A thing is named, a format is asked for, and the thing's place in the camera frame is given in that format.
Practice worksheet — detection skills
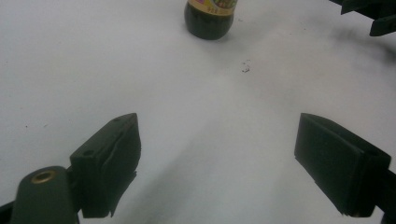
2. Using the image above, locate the white board table cover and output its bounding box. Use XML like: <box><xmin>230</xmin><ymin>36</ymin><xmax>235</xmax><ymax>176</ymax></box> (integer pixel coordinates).
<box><xmin>0</xmin><ymin>0</ymin><xmax>396</xmax><ymax>224</ymax></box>

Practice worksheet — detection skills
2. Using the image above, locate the dark sauce bottle orange cap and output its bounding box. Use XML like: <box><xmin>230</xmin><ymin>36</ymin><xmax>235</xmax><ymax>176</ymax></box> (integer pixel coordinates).
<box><xmin>184</xmin><ymin>0</ymin><xmax>239</xmax><ymax>41</ymax></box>

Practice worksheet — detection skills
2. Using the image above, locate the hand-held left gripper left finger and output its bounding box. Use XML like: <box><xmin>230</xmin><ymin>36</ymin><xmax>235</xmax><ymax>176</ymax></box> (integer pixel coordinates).
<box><xmin>69</xmin><ymin>112</ymin><xmax>142</xmax><ymax>218</ymax></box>

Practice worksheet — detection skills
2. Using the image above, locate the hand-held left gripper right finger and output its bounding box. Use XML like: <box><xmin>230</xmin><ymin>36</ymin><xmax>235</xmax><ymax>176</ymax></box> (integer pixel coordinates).
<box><xmin>293</xmin><ymin>112</ymin><xmax>391</xmax><ymax>217</ymax></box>

